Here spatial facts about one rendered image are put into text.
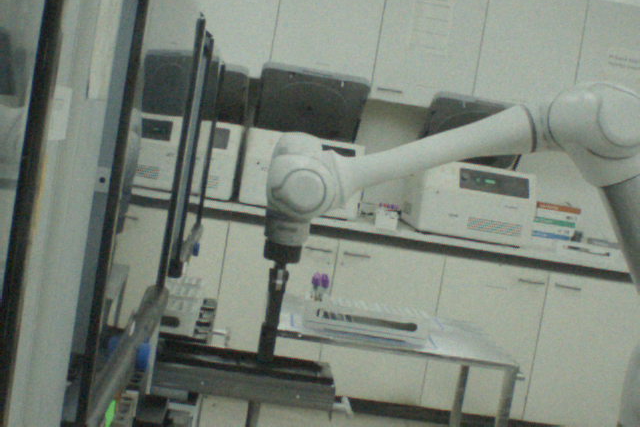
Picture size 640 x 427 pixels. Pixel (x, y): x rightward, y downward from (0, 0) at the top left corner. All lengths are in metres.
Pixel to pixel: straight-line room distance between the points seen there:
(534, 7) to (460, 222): 1.17
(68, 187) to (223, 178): 3.33
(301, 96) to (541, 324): 1.60
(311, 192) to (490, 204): 2.70
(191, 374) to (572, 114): 0.83
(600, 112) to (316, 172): 0.49
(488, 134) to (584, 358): 2.76
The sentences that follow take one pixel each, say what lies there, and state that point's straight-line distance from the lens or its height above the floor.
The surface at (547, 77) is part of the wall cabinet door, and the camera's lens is 4.44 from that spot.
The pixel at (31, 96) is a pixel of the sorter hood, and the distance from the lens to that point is 0.40.
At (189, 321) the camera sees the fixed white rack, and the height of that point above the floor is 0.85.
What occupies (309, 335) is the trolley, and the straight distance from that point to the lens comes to 1.93.
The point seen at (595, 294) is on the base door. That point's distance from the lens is 4.29.
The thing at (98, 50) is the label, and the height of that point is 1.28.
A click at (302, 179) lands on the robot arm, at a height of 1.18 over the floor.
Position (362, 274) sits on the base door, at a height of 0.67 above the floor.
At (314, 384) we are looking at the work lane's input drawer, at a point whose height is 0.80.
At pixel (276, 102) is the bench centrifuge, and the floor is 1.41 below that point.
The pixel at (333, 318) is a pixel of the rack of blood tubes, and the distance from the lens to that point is 2.01.
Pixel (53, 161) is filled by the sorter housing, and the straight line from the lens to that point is 0.52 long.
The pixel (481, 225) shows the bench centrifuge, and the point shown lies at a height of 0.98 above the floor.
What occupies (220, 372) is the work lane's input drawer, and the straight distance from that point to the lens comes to 1.59.
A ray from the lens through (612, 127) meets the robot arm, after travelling 1.51.
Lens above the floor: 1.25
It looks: 3 degrees down
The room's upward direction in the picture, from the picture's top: 9 degrees clockwise
